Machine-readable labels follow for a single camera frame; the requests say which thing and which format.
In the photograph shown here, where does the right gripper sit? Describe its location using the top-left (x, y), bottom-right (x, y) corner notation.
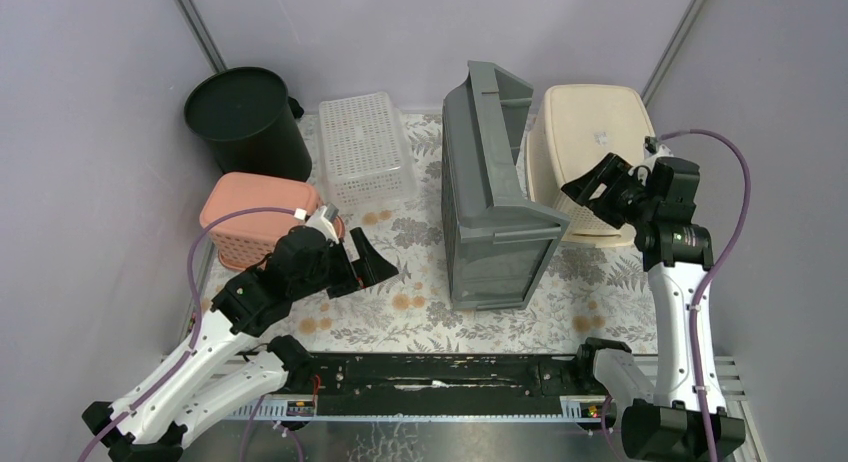
top-left (560, 152), bottom-right (656, 230)

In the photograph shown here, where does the cream plastic tub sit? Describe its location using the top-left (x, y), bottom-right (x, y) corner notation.
top-left (525, 84), bottom-right (655, 248)

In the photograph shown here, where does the grey plastic crate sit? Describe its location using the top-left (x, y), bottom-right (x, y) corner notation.
top-left (441, 61), bottom-right (569, 311)

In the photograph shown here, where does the white perforated plastic basket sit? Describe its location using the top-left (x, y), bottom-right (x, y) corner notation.
top-left (316, 92), bottom-right (417, 209)

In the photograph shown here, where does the pink perforated basket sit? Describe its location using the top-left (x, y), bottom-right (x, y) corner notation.
top-left (199, 172), bottom-right (324, 271)

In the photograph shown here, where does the large black cylindrical container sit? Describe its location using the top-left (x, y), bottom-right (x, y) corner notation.
top-left (183, 66), bottom-right (313, 182)

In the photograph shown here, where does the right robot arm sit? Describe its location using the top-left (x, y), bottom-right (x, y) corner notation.
top-left (562, 153), bottom-right (746, 461)

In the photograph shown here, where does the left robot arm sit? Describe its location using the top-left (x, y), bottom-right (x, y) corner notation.
top-left (82, 226), bottom-right (399, 461)

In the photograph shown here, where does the floral patterned table mat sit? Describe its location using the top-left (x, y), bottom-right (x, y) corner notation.
top-left (188, 112), bottom-right (694, 356)

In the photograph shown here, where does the black cloth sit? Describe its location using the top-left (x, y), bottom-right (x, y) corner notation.
top-left (287, 96), bottom-right (305, 120)

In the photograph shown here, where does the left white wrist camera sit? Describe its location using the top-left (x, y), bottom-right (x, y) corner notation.
top-left (294, 204), bottom-right (344, 243)

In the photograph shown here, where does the black mounting base rail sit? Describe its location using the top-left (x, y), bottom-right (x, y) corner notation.
top-left (248, 351), bottom-right (641, 418)

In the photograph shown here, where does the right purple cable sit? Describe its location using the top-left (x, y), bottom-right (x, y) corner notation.
top-left (599, 128), bottom-right (754, 462)

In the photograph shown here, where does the purple cable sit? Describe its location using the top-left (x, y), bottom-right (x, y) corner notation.
top-left (599, 128), bottom-right (754, 462)
top-left (76, 207), bottom-right (309, 462)

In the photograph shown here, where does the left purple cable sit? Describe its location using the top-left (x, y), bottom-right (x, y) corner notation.
top-left (76, 207), bottom-right (309, 462)

